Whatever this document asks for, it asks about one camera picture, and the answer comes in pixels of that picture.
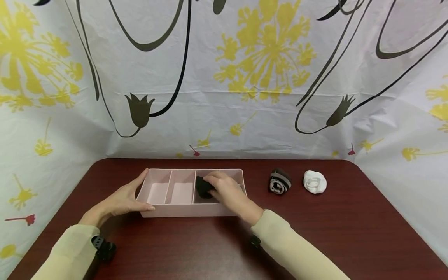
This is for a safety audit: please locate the person's left forearm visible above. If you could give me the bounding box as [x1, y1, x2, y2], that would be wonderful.
[31, 224, 101, 280]

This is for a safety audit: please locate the person's right hand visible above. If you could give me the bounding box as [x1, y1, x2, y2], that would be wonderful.
[203, 171, 264, 227]

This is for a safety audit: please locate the person's left hand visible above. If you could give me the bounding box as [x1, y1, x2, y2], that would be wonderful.
[78, 168, 156, 229]

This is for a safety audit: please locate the pink divided organizer box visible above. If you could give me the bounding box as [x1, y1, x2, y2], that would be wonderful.
[136, 168, 248, 218]

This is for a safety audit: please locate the black grey striped rolled sock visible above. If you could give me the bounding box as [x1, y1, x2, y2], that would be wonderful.
[269, 168, 292, 195]

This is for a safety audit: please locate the white rolled sock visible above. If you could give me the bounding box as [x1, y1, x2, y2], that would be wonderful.
[303, 170, 327, 194]

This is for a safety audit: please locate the person's right forearm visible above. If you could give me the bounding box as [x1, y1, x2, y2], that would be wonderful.
[251, 210, 351, 280]

